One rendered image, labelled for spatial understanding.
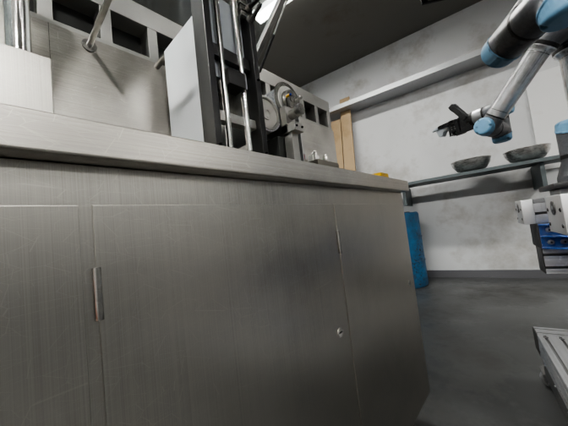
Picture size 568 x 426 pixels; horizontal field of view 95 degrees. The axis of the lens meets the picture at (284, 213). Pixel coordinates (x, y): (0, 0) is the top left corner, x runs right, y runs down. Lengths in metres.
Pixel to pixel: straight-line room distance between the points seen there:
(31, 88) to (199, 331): 0.57
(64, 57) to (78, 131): 0.78
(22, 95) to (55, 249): 0.45
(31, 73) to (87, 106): 0.31
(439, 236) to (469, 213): 0.40
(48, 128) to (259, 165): 0.26
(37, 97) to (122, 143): 0.41
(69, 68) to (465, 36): 3.79
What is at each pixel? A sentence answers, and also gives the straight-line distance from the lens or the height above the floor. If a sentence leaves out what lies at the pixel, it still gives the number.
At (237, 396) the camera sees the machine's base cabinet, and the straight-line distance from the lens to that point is 0.47.
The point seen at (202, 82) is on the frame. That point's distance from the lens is 0.70.
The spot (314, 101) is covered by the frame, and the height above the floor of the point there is 1.61.
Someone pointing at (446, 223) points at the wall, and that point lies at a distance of 3.62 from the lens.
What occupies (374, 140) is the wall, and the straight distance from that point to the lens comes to 3.86.
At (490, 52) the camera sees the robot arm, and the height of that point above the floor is 1.10.
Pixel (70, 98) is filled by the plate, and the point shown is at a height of 1.22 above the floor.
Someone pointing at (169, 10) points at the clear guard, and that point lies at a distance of 1.40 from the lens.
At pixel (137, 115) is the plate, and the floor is 1.22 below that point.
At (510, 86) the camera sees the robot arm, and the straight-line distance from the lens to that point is 1.49.
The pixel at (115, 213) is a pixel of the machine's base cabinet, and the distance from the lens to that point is 0.35.
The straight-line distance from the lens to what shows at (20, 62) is 0.77.
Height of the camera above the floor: 0.76
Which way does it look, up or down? 4 degrees up
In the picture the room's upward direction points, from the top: 7 degrees counter-clockwise
